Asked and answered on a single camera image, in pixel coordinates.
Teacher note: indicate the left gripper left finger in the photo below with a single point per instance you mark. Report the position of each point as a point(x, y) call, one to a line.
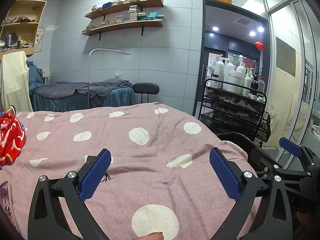
point(46, 218)

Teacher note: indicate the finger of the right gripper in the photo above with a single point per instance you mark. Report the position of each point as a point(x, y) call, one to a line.
point(290, 147)
point(262, 162)

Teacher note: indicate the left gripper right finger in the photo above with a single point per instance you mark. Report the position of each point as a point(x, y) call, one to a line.
point(273, 218)

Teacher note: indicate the person right hand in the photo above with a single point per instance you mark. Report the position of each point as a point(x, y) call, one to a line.
point(307, 218)

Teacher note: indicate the person left hand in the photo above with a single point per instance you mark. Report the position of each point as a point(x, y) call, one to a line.
point(152, 236)

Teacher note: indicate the dark brown bottle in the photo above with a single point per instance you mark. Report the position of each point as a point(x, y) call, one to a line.
point(254, 84)

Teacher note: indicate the pink polka dot bedspread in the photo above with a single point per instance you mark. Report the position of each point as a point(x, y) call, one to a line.
point(161, 178)

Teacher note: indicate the red patterned cloth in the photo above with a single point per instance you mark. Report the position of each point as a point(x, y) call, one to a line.
point(13, 138)

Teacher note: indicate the large white tub jar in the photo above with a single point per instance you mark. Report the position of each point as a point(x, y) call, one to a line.
point(235, 82)

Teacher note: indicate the massage bed with blue cover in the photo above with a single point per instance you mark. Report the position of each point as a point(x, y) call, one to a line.
point(71, 96)

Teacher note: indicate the white pump bottle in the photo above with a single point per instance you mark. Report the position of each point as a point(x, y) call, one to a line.
point(219, 72)

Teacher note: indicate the red hanging ornament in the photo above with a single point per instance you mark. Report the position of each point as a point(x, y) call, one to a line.
point(259, 45)

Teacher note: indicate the cream towel on chair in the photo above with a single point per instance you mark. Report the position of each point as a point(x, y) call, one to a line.
point(15, 82)

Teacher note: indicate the black round stool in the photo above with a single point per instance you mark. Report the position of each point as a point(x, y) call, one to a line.
point(146, 88)

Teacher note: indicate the wooden cubby shelf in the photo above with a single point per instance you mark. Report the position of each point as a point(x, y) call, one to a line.
point(19, 28)

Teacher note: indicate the black wire trolley cart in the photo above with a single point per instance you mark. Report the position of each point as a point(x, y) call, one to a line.
point(223, 111)

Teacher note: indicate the wall poster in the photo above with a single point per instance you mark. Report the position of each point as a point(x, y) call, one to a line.
point(39, 40)

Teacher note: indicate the lower wooden wall shelf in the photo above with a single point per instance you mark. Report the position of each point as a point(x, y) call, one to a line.
point(105, 28)

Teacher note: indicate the wooden wall shelf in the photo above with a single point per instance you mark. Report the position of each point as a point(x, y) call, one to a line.
point(105, 28)
point(119, 6)

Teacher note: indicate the upper wooden wall shelf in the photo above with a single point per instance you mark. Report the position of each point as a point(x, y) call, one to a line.
point(119, 6)

